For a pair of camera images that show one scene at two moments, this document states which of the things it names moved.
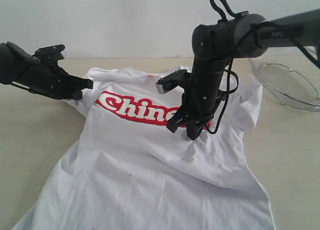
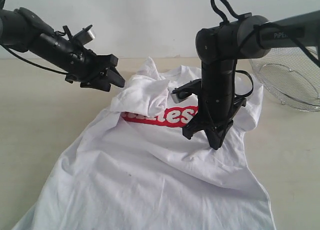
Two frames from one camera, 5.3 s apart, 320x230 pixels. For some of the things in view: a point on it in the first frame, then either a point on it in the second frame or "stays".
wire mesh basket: [292, 77] stays
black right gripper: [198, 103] → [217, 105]
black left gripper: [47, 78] → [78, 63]
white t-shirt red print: [126, 170] stays
